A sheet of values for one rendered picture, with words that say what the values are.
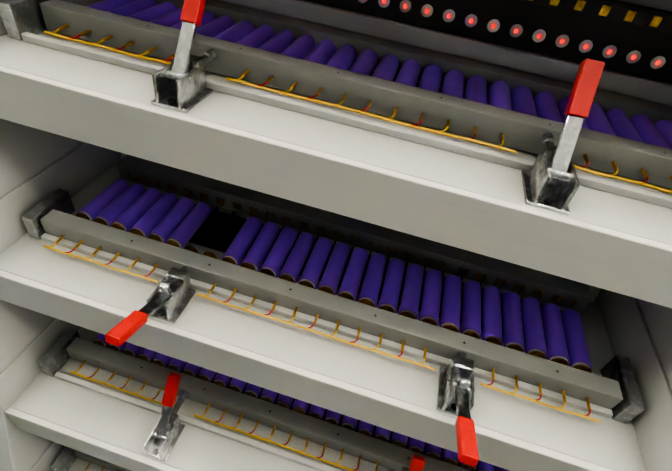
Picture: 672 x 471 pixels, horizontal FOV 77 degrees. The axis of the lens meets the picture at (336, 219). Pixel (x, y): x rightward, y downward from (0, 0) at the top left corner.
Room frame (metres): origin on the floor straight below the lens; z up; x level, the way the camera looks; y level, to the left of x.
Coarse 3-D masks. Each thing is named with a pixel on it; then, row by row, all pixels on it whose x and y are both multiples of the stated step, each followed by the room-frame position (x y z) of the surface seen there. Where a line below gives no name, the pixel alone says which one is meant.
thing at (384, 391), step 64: (64, 192) 0.39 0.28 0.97; (0, 256) 0.33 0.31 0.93; (64, 256) 0.34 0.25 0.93; (64, 320) 0.31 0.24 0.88; (192, 320) 0.30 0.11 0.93; (256, 320) 0.31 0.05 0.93; (640, 320) 0.35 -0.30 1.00; (256, 384) 0.29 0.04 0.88; (320, 384) 0.27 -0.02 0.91; (384, 384) 0.28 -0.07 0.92; (640, 384) 0.30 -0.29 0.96; (448, 448) 0.27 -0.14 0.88; (512, 448) 0.25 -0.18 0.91; (576, 448) 0.26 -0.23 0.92; (640, 448) 0.27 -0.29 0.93
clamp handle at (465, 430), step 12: (468, 384) 0.27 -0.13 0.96; (456, 396) 0.26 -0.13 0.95; (456, 408) 0.25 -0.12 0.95; (468, 408) 0.25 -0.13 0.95; (456, 420) 0.24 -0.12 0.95; (468, 420) 0.23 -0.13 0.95; (456, 432) 0.23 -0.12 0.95; (468, 432) 0.22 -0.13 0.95; (468, 444) 0.21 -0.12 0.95; (468, 456) 0.20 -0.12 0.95
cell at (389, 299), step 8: (392, 264) 0.39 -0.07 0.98; (400, 264) 0.39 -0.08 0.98; (392, 272) 0.38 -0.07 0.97; (400, 272) 0.38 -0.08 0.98; (384, 280) 0.38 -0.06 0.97; (392, 280) 0.37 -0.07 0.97; (400, 280) 0.37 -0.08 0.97; (384, 288) 0.36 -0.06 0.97; (392, 288) 0.36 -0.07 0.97; (400, 288) 0.37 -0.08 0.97; (384, 296) 0.35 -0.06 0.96; (392, 296) 0.35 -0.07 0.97; (384, 304) 0.34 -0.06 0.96; (392, 304) 0.34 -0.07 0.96
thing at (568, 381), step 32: (64, 224) 0.35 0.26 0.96; (96, 224) 0.36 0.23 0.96; (128, 256) 0.34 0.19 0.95; (160, 256) 0.34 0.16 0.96; (192, 256) 0.34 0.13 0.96; (224, 288) 0.33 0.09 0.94; (256, 288) 0.33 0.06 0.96; (288, 288) 0.33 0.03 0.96; (352, 320) 0.32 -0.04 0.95; (384, 320) 0.32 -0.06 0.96; (416, 320) 0.32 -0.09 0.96; (384, 352) 0.30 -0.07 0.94; (448, 352) 0.31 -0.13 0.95; (480, 352) 0.30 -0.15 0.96; (512, 352) 0.31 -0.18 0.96; (480, 384) 0.29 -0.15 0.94; (544, 384) 0.30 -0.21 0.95; (576, 384) 0.29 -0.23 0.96; (608, 384) 0.30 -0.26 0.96
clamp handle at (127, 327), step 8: (160, 288) 0.30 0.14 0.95; (168, 288) 0.30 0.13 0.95; (160, 296) 0.30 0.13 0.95; (168, 296) 0.30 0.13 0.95; (152, 304) 0.28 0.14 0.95; (160, 304) 0.29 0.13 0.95; (136, 312) 0.27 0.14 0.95; (144, 312) 0.27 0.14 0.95; (152, 312) 0.27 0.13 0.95; (128, 320) 0.25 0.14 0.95; (136, 320) 0.26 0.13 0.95; (144, 320) 0.26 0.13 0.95; (112, 328) 0.24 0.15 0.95; (120, 328) 0.24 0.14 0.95; (128, 328) 0.25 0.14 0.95; (136, 328) 0.25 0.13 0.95; (112, 336) 0.23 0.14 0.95; (120, 336) 0.23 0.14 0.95; (128, 336) 0.24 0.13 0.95; (120, 344) 0.23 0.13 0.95
